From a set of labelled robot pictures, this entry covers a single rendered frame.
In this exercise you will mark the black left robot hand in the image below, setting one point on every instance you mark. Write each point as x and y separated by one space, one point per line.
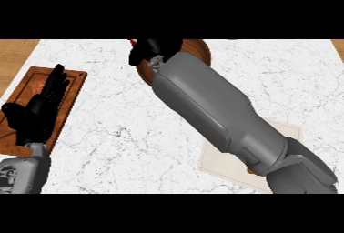
39 106

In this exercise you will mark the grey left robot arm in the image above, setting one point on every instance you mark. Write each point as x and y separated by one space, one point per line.
24 173

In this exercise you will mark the brown wooden cutting board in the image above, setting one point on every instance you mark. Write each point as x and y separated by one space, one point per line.
75 88

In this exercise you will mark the pale beige placemat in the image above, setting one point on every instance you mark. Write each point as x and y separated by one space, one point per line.
224 165

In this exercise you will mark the red can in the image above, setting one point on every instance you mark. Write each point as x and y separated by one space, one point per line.
134 42

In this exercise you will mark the small orange-brown item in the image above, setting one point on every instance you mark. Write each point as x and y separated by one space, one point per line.
252 172

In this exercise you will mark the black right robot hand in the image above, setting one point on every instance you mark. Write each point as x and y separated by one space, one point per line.
153 48

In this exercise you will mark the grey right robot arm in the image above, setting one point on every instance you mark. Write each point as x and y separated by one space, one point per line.
201 97

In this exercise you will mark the brown wooden bowl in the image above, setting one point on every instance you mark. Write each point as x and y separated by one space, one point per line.
197 52

